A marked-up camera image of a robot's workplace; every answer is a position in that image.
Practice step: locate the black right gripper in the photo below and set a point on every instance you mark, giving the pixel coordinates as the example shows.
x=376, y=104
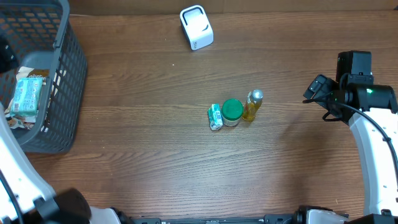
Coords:
x=319, y=89

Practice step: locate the yellow drink bottle grey cap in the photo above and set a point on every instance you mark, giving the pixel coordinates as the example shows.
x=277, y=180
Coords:
x=252, y=104

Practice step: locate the green white can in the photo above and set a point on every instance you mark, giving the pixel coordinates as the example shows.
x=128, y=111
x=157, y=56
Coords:
x=231, y=112

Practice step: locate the teal white tissue pack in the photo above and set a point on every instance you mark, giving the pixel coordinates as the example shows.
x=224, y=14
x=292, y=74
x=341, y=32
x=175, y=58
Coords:
x=215, y=118

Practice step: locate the mint green tissue pack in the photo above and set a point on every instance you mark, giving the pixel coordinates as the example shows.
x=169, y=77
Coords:
x=26, y=97

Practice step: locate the brown white snack bag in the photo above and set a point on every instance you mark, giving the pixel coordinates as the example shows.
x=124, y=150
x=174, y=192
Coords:
x=20, y=122

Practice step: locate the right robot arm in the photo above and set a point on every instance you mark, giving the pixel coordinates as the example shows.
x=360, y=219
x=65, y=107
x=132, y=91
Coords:
x=370, y=111

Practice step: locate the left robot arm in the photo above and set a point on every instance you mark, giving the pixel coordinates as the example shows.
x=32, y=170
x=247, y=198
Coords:
x=25, y=196

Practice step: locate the white barcode scanner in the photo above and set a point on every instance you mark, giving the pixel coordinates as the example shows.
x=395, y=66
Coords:
x=196, y=27

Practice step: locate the dark grey plastic basket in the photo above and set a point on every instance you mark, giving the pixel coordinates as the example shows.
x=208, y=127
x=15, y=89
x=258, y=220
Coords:
x=37, y=34

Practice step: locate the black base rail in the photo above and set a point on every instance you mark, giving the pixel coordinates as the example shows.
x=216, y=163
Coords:
x=266, y=219

